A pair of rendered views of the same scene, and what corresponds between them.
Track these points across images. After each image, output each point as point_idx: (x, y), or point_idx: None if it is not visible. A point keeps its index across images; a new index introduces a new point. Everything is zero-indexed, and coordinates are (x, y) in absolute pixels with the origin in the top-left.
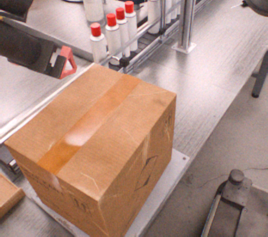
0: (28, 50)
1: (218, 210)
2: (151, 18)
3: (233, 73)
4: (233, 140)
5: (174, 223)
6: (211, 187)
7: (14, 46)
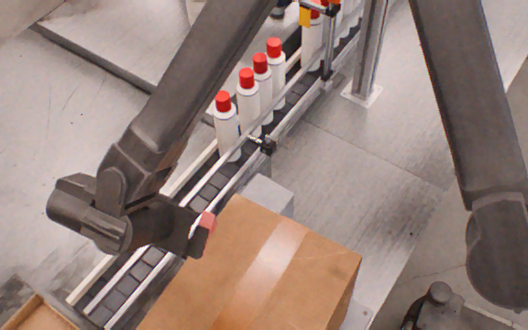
0: (160, 234)
1: None
2: (308, 49)
3: (442, 149)
4: (435, 214)
5: None
6: (397, 297)
7: (146, 240)
